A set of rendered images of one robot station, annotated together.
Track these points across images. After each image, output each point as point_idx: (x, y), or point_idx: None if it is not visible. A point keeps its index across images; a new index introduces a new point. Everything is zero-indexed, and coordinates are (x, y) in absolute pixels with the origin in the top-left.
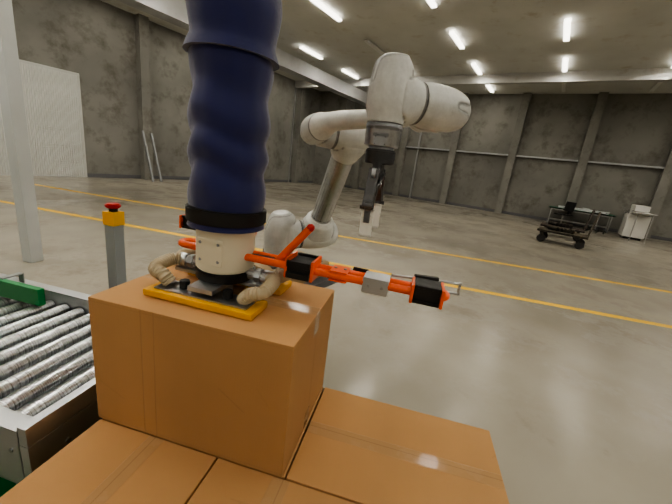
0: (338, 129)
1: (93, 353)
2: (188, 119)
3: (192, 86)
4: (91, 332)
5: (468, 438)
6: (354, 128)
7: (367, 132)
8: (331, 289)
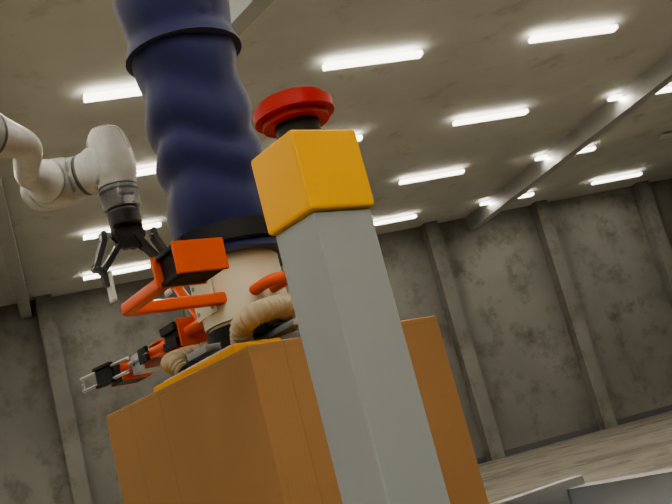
0: (33, 160)
1: (462, 411)
2: (250, 113)
3: (236, 78)
4: (451, 374)
5: None
6: (34, 168)
7: (136, 192)
8: (109, 414)
